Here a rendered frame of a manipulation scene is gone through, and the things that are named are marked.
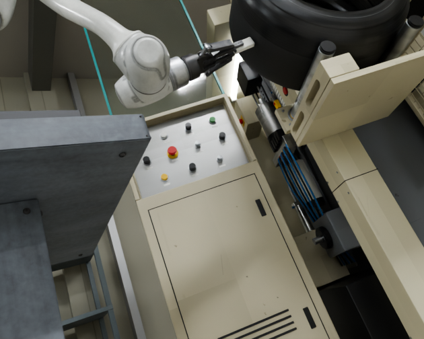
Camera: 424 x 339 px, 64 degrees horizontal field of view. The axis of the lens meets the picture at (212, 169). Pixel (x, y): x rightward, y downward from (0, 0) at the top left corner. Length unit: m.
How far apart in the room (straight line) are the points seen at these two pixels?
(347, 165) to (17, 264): 1.06
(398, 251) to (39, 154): 1.08
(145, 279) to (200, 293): 2.51
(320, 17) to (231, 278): 0.93
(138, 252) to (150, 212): 2.49
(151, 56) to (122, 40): 0.10
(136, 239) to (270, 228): 2.68
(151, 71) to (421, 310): 1.02
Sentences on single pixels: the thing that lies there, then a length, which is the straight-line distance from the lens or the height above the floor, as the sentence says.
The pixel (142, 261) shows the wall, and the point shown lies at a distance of 3.88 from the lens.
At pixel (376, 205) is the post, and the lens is 1.26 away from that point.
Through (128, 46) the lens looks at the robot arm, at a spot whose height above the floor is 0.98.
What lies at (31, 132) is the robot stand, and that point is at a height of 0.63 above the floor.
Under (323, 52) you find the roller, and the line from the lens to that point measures 1.01.
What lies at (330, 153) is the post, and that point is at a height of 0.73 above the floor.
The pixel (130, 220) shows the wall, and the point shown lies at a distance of 4.00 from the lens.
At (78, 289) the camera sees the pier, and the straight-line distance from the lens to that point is 3.62.
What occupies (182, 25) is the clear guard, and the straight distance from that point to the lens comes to 1.98.
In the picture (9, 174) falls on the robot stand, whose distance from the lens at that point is 0.45.
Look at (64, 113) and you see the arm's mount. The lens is 0.58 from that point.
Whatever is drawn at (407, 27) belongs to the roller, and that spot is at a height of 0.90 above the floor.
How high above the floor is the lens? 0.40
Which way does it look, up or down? 21 degrees up
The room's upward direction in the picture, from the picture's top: 22 degrees counter-clockwise
